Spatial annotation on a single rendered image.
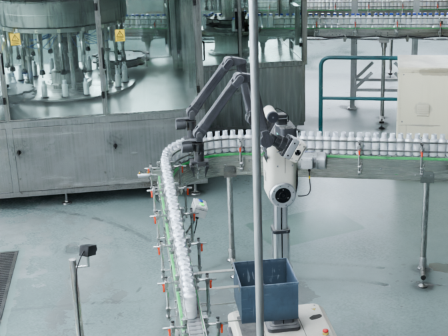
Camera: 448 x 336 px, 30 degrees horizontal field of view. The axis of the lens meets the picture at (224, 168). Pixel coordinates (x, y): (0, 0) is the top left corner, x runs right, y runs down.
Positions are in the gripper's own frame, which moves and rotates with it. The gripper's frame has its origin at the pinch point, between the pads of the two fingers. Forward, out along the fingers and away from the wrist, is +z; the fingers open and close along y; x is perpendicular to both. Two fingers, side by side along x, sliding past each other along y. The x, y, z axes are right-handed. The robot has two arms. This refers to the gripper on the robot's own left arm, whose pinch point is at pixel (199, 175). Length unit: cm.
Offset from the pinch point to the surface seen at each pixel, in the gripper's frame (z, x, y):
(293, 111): 104, 522, 160
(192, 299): 30, -91, -13
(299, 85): 72, 522, 168
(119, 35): -26, 332, -43
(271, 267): 49, -21, 37
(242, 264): 47, -22, 21
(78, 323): 32, -102, -66
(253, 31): -123, -252, -8
